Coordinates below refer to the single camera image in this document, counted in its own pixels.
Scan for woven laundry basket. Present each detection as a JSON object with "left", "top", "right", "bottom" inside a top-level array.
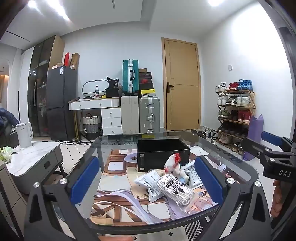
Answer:
[{"left": 82, "top": 113, "right": 100, "bottom": 141}]

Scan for silver suitcase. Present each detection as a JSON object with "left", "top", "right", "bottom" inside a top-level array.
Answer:
[{"left": 139, "top": 97, "right": 161, "bottom": 134}]

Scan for brown cardboard box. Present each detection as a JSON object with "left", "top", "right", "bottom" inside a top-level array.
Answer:
[{"left": 70, "top": 53, "right": 80, "bottom": 70}]

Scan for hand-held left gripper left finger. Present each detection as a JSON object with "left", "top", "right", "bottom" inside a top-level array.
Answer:
[{"left": 24, "top": 156, "right": 102, "bottom": 241}]

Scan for plain white packet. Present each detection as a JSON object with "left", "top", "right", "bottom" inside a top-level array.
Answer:
[{"left": 134, "top": 170, "right": 167, "bottom": 202}]

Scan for black shoe box red logo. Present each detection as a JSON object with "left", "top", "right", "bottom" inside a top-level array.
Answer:
[{"left": 139, "top": 72, "right": 153, "bottom": 90}]

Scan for oval metal frame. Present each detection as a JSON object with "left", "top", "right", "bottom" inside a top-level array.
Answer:
[{"left": 82, "top": 79, "right": 109, "bottom": 96}]

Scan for black storage box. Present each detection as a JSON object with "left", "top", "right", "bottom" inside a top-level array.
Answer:
[{"left": 137, "top": 138, "right": 191, "bottom": 172}]

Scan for black bag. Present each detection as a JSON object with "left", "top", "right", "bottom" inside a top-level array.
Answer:
[{"left": 105, "top": 76, "right": 121, "bottom": 98}]

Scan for white dotted rug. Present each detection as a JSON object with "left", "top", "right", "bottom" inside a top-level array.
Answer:
[{"left": 50, "top": 140, "right": 97, "bottom": 186}]

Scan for white flowers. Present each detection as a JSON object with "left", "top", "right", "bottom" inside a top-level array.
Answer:
[{"left": 0, "top": 146, "right": 13, "bottom": 163}]

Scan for wooden shoe rack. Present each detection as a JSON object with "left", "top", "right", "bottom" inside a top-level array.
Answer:
[{"left": 216, "top": 90, "right": 256, "bottom": 153}]

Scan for wooden door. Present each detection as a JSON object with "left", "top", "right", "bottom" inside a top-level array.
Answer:
[{"left": 161, "top": 37, "right": 201, "bottom": 132}]

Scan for glass table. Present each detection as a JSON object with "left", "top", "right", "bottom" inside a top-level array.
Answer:
[{"left": 42, "top": 132, "right": 259, "bottom": 237}]

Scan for black refrigerator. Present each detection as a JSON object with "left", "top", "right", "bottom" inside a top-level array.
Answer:
[{"left": 46, "top": 66, "right": 78, "bottom": 142}]

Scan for white electric kettle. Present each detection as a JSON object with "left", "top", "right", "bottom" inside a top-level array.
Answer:
[{"left": 15, "top": 122, "right": 33, "bottom": 149}]

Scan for pile of loose shoes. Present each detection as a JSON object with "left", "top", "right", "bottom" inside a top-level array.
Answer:
[{"left": 192, "top": 126, "right": 219, "bottom": 145}]

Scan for white dressing desk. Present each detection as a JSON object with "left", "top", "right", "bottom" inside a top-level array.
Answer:
[{"left": 68, "top": 97, "right": 122, "bottom": 136}]

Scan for collection of racked sneakers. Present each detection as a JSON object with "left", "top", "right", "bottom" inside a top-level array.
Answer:
[{"left": 215, "top": 79, "right": 253, "bottom": 153}]

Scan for white packet with red band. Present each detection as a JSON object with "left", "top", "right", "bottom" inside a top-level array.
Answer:
[{"left": 164, "top": 153, "right": 181, "bottom": 173}]

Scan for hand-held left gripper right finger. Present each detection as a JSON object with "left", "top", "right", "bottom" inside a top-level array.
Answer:
[{"left": 194, "top": 155, "right": 272, "bottom": 241}]

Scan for plastic packets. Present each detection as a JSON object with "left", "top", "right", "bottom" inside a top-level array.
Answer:
[{"left": 173, "top": 167, "right": 189, "bottom": 184}]

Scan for grey marble side table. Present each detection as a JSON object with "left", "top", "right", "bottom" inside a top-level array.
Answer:
[{"left": 5, "top": 141, "right": 67, "bottom": 197}]

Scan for purple bag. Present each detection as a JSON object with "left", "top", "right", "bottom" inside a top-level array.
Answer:
[{"left": 243, "top": 114, "right": 264, "bottom": 161}]

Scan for blue puffer jacket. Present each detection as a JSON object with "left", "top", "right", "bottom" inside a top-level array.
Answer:
[{"left": 0, "top": 108, "right": 20, "bottom": 139}]

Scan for beige suitcase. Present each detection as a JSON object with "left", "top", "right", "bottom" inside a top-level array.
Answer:
[{"left": 120, "top": 95, "right": 140, "bottom": 135}]

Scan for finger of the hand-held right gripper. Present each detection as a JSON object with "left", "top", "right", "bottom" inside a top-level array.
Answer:
[
  {"left": 261, "top": 131, "right": 296, "bottom": 153},
  {"left": 240, "top": 137, "right": 278, "bottom": 163}
]

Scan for clear bag of white laces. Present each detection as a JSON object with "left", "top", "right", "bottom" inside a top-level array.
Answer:
[{"left": 156, "top": 174, "right": 197, "bottom": 212}]

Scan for white printed packet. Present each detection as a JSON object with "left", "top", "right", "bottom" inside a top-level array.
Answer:
[{"left": 180, "top": 160, "right": 204, "bottom": 188}]

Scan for printed table mat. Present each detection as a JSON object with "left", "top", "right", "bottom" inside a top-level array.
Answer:
[{"left": 90, "top": 145, "right": 232, "bottom": 225}]

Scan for person's right hand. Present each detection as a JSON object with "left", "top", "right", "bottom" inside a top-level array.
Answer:
[{"left": 270, "top": 179, "right": 282, "bottom": 218}]

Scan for teal suitcase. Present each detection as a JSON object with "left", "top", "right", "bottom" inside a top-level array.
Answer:
[{"left": 122, "top": 60, "right": 139, "bottom": 94}]

